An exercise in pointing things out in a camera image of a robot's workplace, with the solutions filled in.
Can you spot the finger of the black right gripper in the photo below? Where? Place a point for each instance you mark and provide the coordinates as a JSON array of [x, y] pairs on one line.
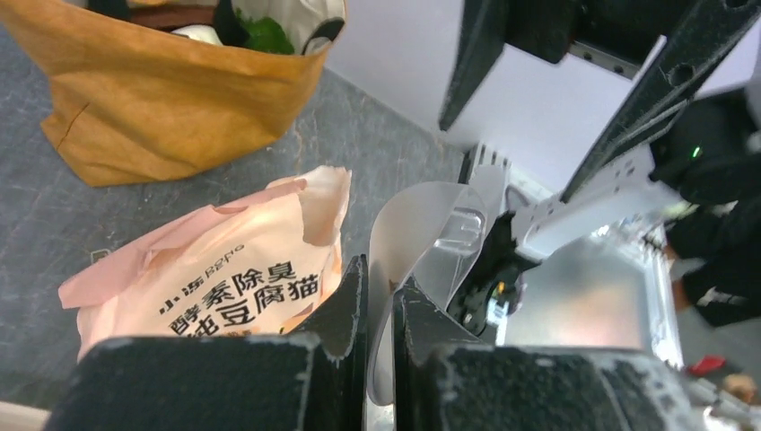
[[482, 35], [704, 35]]

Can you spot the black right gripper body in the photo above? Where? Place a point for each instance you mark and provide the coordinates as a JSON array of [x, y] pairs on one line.
[[615, 35]]

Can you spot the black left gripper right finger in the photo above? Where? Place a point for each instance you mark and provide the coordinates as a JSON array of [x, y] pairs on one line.
[[447, 379]]

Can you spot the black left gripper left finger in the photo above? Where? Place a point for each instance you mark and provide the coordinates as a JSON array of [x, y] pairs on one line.
[[312, 378]]

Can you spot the pink cat litter bag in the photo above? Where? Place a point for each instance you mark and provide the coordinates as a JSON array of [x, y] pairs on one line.
[[260, 264]]

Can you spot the clear plastic scoop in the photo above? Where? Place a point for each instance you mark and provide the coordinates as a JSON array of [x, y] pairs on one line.
[[433, 233]]

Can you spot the orange paper bag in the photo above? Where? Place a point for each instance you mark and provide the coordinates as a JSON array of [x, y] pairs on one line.
[[163, 90]]

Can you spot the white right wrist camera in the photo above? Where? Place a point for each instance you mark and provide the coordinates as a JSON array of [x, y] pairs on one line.
[[620, 189]]

